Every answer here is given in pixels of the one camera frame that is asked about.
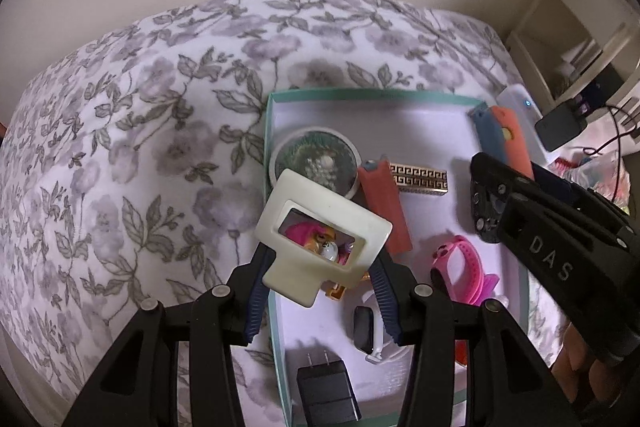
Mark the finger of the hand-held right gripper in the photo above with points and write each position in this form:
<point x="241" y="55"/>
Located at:
<point x="555" y="184"/>
<point x="550" y="252"/>

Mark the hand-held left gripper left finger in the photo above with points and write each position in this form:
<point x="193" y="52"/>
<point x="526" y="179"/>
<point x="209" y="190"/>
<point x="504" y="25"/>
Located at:
<point x="252" y="312"/>

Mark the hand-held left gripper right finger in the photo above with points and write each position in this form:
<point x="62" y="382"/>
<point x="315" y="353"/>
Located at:
<point x="387" y="307"/>

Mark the white smart watch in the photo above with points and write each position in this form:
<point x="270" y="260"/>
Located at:
<point x="362" y="327"/>

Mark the coral and blue silicone case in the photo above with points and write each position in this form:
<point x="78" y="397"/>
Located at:
<point x="500" y="137"/>
<point x="385" y="207"/>

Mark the black toy car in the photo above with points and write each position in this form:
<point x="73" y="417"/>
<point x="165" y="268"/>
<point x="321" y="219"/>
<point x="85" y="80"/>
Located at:
<point x="482" y="212"/>

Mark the pink kids watch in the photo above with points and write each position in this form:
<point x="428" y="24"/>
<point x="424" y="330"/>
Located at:
<point x="470" y="267"/>

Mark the pink puppy toy figure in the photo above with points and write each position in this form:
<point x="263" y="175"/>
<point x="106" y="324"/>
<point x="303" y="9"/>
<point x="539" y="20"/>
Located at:
<point x="305" y="232"/>

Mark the black charger plug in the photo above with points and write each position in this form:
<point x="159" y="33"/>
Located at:
<point x="325" y="397"/>

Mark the cream plastic frame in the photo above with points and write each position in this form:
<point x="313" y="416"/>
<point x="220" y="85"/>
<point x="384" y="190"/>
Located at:
<point x="320" y="207"/>

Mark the gold patterned bar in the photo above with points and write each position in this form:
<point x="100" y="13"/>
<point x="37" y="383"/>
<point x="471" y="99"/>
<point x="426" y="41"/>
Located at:
<point x="420" y="179"/>

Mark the teal box with white inside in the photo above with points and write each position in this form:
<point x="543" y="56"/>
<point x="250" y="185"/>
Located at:
<point x="425" y="122"/>

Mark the round metal tin of beads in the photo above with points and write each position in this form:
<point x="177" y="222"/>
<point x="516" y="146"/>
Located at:
<point x="310" y="152"/>

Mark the person's right hand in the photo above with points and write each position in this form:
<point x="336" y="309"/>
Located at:
<point x="575" y="362"/>

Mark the black power adapter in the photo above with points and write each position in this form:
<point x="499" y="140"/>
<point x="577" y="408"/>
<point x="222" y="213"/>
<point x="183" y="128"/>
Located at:
<point x="560" y="127"/>

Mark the white power bank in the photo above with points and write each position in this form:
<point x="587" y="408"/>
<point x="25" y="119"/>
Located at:
<point x="515" y="99"/>

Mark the cream wooden shelf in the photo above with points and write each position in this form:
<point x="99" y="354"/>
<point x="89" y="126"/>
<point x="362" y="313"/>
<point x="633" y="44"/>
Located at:
<point x="550" y="7"/>

